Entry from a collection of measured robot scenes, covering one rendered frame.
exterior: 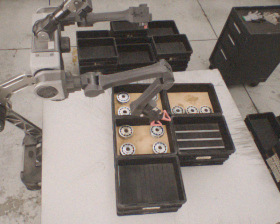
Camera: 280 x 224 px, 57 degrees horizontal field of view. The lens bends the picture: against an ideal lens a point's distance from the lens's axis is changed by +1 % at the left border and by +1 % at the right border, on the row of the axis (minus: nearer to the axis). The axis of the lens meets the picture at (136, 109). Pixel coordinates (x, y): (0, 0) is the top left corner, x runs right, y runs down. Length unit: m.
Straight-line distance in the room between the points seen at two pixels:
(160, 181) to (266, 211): 0.75
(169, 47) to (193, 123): 1.26
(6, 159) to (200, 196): 1.83
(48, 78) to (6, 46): 2.58
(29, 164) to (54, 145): 0.54
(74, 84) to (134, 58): 1.78
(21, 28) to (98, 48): 1.47
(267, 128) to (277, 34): 0.94
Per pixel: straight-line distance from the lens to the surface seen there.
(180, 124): 1.94
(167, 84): 1.29
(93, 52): 2.83
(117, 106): 1.95
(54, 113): 2.10
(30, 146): 2.52
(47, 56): 1.30
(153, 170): 1.73
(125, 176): 1.69
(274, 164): 2.64
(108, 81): 1.25
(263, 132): 2.94
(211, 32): 4.24
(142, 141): 1.81
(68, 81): 1.23
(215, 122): 2.02
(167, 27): 3.45
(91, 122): 2.02
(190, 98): 2.11
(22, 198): 2.62
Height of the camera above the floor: 2.41
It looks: 54 degrees down
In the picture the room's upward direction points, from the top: 10 degrees clockwise
